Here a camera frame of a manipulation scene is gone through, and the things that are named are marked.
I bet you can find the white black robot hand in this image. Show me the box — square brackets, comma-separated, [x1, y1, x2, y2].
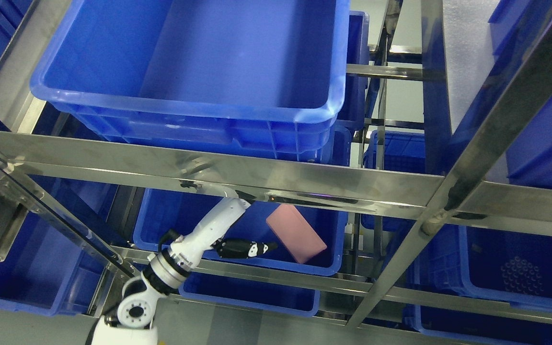
[162, 198, 278, 272]

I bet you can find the pink plastic storage box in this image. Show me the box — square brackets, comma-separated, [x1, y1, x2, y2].
[266, 205, 328, 264]

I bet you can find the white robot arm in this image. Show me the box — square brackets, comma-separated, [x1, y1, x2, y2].
[87, 232, 214, 345]

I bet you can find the blue middle shelf container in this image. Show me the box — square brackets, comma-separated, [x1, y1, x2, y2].
[132, 189, 348, 276]

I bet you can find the steel shelf rack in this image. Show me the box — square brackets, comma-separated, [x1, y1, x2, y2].
[0, 0, 552, 328]

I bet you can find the blue bin bottom centre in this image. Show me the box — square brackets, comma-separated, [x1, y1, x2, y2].
[178, 273, 320, 317]

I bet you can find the blue bin left side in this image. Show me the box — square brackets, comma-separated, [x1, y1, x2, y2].
[0, 177, 118, 317]

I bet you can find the large blue top bin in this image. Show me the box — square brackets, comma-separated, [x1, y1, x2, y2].
[29, 0, 350, 160]

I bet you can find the blue bin lower right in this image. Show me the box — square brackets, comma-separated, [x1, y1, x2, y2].
[408, 225, 552, 312]

